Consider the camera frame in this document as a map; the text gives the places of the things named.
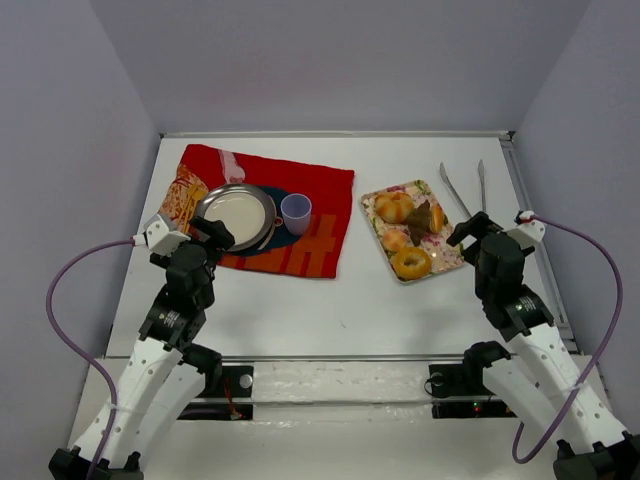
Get oval glazed bread roll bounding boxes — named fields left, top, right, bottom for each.
left=429, top=204, right=444, bottom=234

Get metal tongs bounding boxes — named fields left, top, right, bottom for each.
left=438, top=159, right=488, bottom=218

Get brown chocolate croissant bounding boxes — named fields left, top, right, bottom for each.
left=404, top=200, right=431, bottom=247

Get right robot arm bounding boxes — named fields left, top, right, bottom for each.
left=447, top=211, right=639, bottom=479

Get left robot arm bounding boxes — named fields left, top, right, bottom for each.
left=45, top=214, right=235, bottom=479

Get round knotted bread roll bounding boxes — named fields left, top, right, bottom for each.
left=374, top=192, right=414, bottom=224

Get small round bread bun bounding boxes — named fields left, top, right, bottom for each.
left=381, top=229, right=408, bottom=253

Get metal plate cream centre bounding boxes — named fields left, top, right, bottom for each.
left=194, top=183, right=277, bottom=252

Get floral serving tray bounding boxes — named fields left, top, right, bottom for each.
left=360, top=180, right=463, bottom=283

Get lilac plastic cup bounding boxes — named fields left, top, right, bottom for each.
left=280, top=193, right=312, bottom=236

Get red patterned cloth mat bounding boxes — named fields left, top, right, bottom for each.
left=159, top=144, right=355, bottom=279

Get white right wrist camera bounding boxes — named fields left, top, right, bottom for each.
left=506, top=211, right=546, bottom=249

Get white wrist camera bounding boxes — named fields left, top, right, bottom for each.
left=506, top=211, right=546, bottom=249
left=143, top=213, right=190, bottom=256

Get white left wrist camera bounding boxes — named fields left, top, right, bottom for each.
left=143, top=213, right=190, bottom=256

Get glazed ring doughnut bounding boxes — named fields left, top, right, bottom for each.
left=392, top=247, right=432, bottom=280

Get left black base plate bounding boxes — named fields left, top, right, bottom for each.
left=178, top=364, right=254, bottom=421

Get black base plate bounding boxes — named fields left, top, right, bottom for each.
left=178, top=364, right=254, bottom=421
left=423, top=363, right=515, bottom=420

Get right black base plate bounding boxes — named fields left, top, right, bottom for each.
left=423, top=363, right=515, bottom=420

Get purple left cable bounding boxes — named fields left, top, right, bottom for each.
left=46, top=238, right=151, bottom=480

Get purple cable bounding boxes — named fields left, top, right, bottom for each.
left=46, top=238, right=151, bottom=480
left=512, top=214, right=625, bottom=465

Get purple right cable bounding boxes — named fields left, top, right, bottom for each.
left=512, top=214, right=625, bottom=465

